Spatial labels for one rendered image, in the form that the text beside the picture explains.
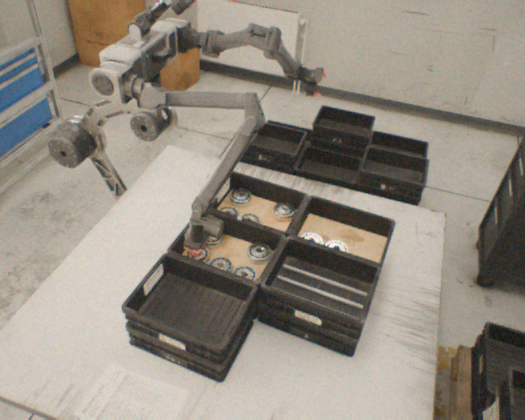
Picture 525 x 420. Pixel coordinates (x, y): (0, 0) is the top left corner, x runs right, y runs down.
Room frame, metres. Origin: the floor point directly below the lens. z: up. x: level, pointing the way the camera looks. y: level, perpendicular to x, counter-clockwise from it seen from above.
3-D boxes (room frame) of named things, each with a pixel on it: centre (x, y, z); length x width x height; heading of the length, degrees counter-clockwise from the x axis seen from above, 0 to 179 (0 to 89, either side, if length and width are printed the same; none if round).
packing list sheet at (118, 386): (0.79, 0.38, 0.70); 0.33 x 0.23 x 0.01; 74
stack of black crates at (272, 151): (2.71, -0.04, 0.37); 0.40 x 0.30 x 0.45; 74
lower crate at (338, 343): (1.23, -0.26, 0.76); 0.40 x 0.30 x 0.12; 70
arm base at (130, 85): (1.62, 0.50, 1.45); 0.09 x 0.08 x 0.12; 164
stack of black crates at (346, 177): (2.61, -0.43, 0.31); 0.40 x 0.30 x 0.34; 74
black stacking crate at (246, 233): (1.37, 0.12, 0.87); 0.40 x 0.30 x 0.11; 70
